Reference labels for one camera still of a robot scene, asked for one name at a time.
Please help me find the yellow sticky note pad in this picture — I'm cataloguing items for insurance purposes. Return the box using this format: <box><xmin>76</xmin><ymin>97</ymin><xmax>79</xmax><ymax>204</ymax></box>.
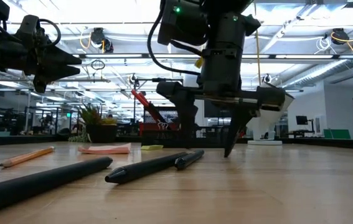
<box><xmin>141</xmin><ymin>144</ymin><xmax>164</xmax><ymax>151</ymax></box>

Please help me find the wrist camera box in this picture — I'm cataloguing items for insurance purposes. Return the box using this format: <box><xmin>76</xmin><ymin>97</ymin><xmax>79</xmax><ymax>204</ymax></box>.
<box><xmin>156</xmin><ymin>0</ymin><xmax>210</xmax><ymax>47</ymax></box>
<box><xmin>19</xmin><ymin>14</ymin><xmax>42</xmax><ymax>41</ymax></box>

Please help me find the pink sticky note pad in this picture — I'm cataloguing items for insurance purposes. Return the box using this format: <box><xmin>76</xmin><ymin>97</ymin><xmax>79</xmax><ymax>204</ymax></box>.
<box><xmin>77</xmin><ymin>142</ymin><xmax>133</xmax><ymax>156</ymax></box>

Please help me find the orange wooden pencil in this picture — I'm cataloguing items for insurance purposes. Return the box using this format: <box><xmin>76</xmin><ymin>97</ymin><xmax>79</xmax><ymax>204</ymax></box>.
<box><xmin>0</xmin><ymin>146</ymin><xmax>55</xmax><ymax>169</ymax></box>

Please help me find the black mesh desk organizer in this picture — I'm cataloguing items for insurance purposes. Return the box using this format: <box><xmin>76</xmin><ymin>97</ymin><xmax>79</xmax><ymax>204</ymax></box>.
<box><xmin>140</xmin><ymin>106</ymin><xmax>228</xmax><ymax>149</ymax></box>

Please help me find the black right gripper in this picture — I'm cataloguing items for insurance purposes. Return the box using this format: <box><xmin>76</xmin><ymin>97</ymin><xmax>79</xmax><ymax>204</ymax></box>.
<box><xmin>156</xmin><ymin>12</ymin><xmax>286</xmax><ymax>159</ymax></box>

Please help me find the yellow hanging cable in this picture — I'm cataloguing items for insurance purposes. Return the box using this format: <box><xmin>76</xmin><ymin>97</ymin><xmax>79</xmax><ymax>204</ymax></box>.
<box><xmin>253</xmin><ymin>0</ymin><xmax>262</xmax><ymax>86</ymax></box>

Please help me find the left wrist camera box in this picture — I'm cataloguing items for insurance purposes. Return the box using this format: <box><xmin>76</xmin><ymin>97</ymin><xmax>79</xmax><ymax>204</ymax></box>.
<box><xmin>19</xmin><ymin>14</ymin><xmax>42</xmax><ymax>41</ymax></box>

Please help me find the black wall monitor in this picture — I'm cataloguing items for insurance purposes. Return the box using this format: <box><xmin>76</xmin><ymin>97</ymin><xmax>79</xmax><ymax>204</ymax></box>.
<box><xmin>203</xmin><ymin>101</ymin><xmax>233</xmax><ymax>118</ymax></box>

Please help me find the black pen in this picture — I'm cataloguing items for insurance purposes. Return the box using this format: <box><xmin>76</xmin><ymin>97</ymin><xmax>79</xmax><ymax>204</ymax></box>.
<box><xmin>0</xmin><ymin>156</ymin><xmax>114</xmax><ymax>218</ymax></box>
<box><xmin>104</xmin><ymin>151</ymin><xmax>190</xmax><ymax>185</ymax></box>
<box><xmin>174</xmin><ymin>149</ymin><xmax>205</xmax><ymax>171</ymax></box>

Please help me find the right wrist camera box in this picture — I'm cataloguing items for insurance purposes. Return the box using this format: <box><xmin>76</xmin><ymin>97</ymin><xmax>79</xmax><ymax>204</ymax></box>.
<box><xmin>156</xmin><ymin>0</ymin><xmax>210</xmax><ymax>47</ymax></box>

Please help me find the black ceiling cable reel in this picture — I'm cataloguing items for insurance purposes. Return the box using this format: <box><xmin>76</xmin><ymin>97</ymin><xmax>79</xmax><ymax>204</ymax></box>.
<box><xmin>89</xmin><ymin>27</ymin><xmax>115</xmax><ymax>54</ymax></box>
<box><xmin>331</xmin><ymin>27</ymin><xmax>351</xmax><ymax>46</ymax></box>

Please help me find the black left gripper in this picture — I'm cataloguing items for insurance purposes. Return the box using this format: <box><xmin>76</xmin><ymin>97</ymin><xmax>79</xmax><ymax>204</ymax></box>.
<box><xmin>0</xmin><ymin>30</ymin><xmax>83</xmax><ymax>93</ymax></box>

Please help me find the black background frame rig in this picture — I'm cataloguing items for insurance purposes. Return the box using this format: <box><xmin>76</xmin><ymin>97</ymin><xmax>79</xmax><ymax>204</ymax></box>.
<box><xmin>133</xmin><ymin>77</ymin><xmax>184</xmax><ymax>125</ymax></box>

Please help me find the hanging black cable loop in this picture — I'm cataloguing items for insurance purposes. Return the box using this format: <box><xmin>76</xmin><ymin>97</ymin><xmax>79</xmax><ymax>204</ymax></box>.
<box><xmin>90</xmin><ymin>59</ymin><xmax>106</xmax><ymax>71</ymax></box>

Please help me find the green panel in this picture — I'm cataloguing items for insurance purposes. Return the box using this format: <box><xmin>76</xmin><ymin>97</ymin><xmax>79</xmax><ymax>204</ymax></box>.
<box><xmin>323</xmin><ymin>129</ymin><xmax>351</xmax><ymax>140</ymax></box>

